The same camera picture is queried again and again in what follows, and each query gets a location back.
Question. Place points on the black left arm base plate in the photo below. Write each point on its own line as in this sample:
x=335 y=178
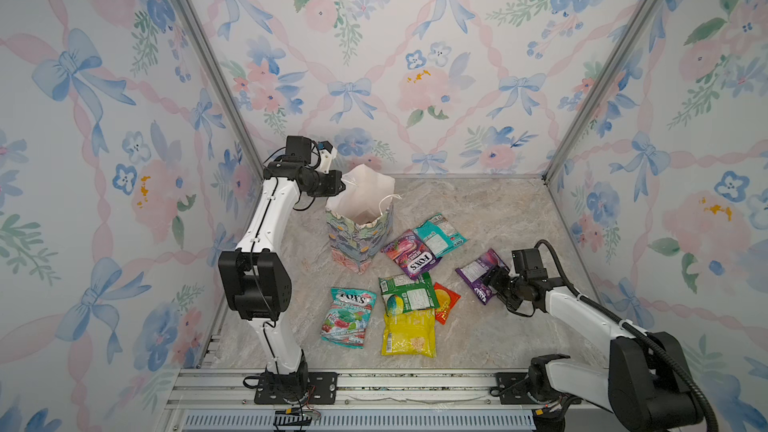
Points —
x=301 y=387

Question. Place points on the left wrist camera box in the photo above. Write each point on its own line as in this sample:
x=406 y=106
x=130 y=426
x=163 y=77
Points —
x=299 y=150

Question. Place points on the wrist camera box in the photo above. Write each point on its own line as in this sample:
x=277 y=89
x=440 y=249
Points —
x=528 y=264
x=299 y=150

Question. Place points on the teal mint candy bag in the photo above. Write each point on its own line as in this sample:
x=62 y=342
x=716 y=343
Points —
x=438 y=234

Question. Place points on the aluminium left corner post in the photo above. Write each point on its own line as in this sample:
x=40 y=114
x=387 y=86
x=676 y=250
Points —
x=211 y=70

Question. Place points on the green lime candy bag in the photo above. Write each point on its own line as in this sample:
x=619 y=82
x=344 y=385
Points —
x=402 y=294

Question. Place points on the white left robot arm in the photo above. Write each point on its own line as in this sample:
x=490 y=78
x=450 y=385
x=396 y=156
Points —
x=256 y=283

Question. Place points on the aluminium corner post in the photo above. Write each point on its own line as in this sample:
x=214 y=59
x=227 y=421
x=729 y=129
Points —
x=624 y=47
x=211 y=70

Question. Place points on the pink berry candy bag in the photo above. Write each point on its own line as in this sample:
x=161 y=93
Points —
x=411 y=255

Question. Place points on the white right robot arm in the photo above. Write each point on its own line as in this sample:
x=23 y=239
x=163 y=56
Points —
x=647 y=384

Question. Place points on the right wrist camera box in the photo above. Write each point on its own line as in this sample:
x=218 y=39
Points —
x=528 y=264

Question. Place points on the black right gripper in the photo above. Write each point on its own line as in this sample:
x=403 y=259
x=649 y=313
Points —
x=495 y=281

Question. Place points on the teal red Fox's candy bag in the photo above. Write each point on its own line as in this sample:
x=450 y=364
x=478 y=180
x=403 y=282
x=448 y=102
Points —
x=348 y=318

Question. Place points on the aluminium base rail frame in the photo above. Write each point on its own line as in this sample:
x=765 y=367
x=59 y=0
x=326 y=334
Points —
x=371 y=400

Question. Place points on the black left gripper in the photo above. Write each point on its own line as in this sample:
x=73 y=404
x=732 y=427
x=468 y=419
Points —
x=335 y=179

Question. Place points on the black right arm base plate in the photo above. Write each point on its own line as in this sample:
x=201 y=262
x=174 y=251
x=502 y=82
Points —
x=512 y=388

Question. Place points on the floral paper gift bag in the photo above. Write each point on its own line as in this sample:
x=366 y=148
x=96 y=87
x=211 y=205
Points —
x=360 y=219

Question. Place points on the aluminium right corner post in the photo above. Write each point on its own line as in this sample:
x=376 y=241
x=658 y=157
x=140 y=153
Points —
x=624 y=47

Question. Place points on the purple candy bag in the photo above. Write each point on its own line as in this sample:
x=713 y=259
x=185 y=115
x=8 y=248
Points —
x=474 y=274

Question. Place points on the yellow lemon candy bag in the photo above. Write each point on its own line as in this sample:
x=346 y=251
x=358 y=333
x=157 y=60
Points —
x=411 y=333

